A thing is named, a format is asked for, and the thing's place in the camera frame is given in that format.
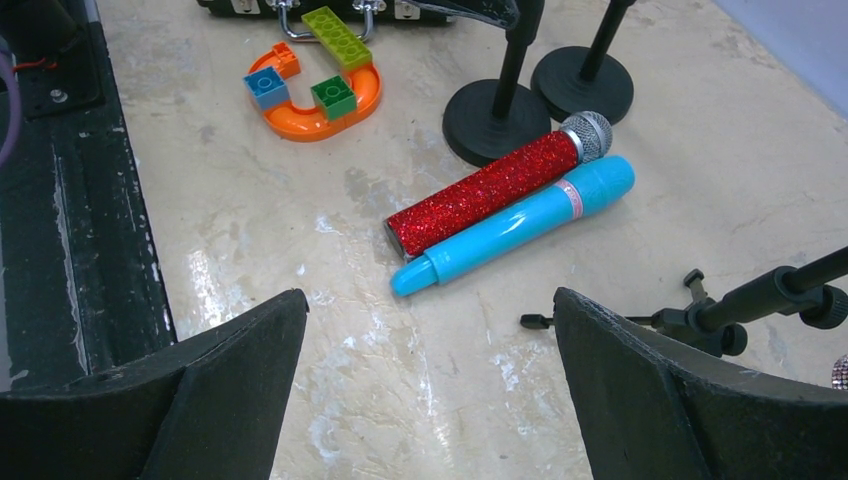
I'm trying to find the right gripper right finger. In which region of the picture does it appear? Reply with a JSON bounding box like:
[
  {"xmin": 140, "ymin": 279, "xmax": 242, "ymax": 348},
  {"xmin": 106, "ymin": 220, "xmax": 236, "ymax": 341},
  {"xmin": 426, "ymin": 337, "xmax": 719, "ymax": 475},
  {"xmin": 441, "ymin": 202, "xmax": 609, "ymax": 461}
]
[{"xmin": 554, "ymin": 287, "xmax": 847, "ymax": 479}]

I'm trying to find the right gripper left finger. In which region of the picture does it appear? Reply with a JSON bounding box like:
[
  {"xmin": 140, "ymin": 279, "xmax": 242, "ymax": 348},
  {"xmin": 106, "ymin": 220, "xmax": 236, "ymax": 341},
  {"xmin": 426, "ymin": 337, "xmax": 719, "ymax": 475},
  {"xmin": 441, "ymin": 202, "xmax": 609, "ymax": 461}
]
[{"xmin": 1, "ymin": 289, "xmax": 309, "ymax": 479}]

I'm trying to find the black tripod shock-mount stand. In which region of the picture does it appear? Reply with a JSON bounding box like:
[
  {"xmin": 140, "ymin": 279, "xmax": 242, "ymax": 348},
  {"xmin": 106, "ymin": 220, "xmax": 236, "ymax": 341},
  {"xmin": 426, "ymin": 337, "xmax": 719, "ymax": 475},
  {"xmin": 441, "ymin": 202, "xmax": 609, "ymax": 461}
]
[{"xmin": 519, "ymin": 246, "xmax": 848, "ymax": 360}]

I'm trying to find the silver glitter microphone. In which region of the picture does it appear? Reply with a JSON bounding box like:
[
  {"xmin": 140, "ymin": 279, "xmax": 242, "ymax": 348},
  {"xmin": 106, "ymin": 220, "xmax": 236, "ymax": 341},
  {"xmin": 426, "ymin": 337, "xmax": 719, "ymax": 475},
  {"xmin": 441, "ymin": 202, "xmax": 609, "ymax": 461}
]
[{"xmin": 831, "ymin": 354, "xmax": 848, "ymax": 390}]

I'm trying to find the blue toy microphone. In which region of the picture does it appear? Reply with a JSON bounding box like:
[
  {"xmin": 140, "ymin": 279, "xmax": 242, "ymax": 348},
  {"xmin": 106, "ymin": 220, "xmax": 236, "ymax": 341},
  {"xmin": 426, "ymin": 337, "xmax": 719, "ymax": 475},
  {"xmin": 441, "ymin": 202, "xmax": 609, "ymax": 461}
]
[{"xmin": 390, "ymin": 156, "xmax": 635, "ymax": 297}]

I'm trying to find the red glitter microphone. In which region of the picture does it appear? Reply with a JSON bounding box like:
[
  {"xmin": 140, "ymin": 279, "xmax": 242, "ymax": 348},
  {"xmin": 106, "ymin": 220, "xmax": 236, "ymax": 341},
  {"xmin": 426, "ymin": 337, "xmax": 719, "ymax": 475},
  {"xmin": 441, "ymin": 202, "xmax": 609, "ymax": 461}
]
[{"xmin": 384, "ymin": 111, "xmax": 613, "ymax": 260}]

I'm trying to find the black mic stand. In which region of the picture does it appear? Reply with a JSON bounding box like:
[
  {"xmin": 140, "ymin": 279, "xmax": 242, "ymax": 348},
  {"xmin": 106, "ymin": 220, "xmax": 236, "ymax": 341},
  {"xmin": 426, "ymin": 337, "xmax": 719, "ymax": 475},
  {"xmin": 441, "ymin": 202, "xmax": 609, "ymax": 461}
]
[
  {"xmin": 442, "ymin": 1, "xmax": 551, "ymax": 167},
  {"xmin": 530, "ymin": 0, "xmax": 635, "ymax": 125}
]

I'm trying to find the orange curved toy track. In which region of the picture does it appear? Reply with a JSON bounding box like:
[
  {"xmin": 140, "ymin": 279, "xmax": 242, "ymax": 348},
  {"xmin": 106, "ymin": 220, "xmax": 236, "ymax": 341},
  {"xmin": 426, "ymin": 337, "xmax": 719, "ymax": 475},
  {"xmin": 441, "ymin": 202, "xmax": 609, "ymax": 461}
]
[{"xmin": 243, "ymin": 42, "xmax": 382, "ymax": 143}]

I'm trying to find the green toy brick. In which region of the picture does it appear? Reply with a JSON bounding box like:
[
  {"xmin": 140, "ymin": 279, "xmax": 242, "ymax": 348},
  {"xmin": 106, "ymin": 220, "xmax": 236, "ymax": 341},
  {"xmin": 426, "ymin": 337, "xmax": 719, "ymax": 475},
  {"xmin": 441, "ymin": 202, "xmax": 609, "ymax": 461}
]
[{"xmin": 301, "ymin": 6, "xmax": 373, "ymax": 72}]

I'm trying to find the black poker chip case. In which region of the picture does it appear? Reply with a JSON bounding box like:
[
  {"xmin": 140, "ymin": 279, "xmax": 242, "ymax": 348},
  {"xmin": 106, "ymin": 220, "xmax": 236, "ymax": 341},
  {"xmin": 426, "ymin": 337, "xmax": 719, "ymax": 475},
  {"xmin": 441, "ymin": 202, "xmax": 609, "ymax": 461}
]
[{"xmin": 197, "ymin": 0, "xmax": 520, "ymax": 43}]

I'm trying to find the black base frame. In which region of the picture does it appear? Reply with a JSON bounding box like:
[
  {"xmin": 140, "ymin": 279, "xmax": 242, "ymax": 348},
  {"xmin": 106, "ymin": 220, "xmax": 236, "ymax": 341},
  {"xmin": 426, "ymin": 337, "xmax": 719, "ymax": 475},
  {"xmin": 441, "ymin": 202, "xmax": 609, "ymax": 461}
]
[{"xmin": 1, "ymin": 1, "xmax": 177, "ymax": 393}]

